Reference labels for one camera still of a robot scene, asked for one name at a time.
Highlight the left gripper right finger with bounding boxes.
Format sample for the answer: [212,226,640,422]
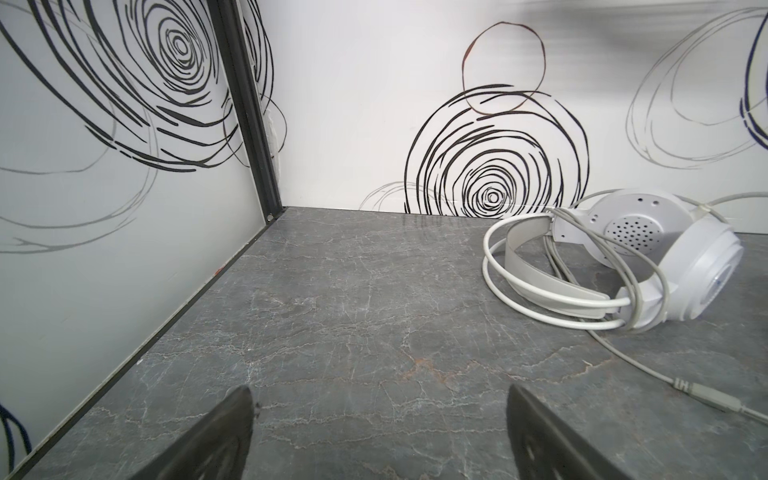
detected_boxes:
[506,384,628,479]

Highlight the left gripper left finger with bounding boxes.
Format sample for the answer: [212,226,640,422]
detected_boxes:
[133,385,255,479]

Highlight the white headphones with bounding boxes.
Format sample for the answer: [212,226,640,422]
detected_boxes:
[481,189,767,423]

